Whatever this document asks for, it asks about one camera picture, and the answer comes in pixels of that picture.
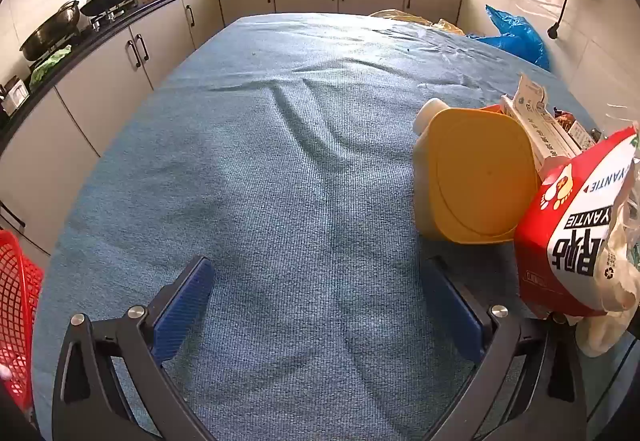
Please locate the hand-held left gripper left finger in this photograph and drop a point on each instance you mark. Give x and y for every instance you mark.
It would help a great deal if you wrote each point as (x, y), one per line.
(185, 306)

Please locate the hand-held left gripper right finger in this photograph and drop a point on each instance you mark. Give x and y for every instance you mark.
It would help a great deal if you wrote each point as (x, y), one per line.
(452, 308)

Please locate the red and white food bag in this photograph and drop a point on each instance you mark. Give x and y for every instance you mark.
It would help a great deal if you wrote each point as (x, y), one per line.
(550, 241)

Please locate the white plastic bag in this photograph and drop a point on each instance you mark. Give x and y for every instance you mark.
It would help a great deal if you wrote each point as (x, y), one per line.
(597, 338)

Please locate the red plastic mesh basket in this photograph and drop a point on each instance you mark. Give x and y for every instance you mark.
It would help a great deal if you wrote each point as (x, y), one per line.
(20, 301)

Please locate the dark red snack packet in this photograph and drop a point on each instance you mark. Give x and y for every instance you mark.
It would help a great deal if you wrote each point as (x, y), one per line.
(567, 121)

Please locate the yellow plastic jug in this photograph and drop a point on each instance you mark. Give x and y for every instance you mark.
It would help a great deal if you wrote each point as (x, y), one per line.
(475, 181)

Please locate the blue ribbed table cloth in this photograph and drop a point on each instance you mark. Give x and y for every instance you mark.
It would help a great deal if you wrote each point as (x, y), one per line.
(300, 171)

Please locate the long white carton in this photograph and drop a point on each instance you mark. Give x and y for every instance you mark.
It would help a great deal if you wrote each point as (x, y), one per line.
(530, 126)

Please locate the grey base cabinets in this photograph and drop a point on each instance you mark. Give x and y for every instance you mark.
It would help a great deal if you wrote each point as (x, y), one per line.
(100, 86)

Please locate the small white box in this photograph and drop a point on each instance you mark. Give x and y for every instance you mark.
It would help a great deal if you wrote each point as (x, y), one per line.
(15, 96)

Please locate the blue plastic bag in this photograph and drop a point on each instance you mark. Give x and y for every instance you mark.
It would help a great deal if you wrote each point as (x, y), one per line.
(520, 41)

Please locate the green leafy vegetable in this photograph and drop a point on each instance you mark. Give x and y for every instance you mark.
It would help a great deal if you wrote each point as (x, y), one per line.
(47, 66)

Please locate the gas stove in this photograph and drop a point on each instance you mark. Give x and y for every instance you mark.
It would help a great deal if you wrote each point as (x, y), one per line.
(112, 16)

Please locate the yellow plastic bag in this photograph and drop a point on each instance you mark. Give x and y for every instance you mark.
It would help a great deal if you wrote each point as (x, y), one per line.
(395, 14)

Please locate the dark frying pan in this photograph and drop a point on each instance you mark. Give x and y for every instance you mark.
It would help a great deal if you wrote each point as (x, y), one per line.
(47, 31)

